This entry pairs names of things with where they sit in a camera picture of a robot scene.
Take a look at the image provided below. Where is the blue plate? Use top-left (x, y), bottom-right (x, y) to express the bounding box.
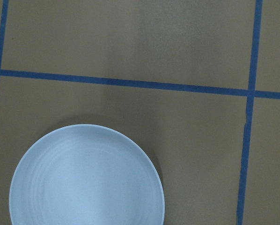
top-left (9, 124), bottom-right (165, 225)

